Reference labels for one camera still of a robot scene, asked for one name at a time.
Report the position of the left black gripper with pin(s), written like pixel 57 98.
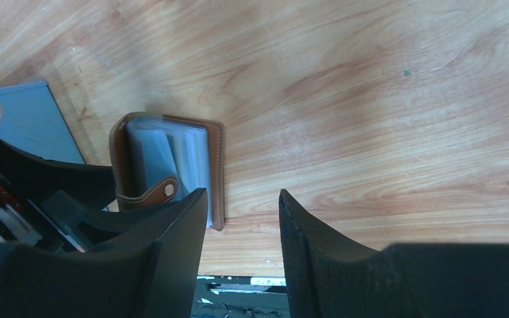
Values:
pixel 72 216

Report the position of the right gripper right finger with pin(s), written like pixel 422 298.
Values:
pixel 330 275

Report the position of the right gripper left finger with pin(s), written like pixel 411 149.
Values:
pixel 149 270

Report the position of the brown leather card holder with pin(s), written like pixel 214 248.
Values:
pixel 163 158

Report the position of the blue three-compartment box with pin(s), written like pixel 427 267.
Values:
pixel 32 122

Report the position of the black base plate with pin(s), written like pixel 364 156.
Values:
pixel 240 296

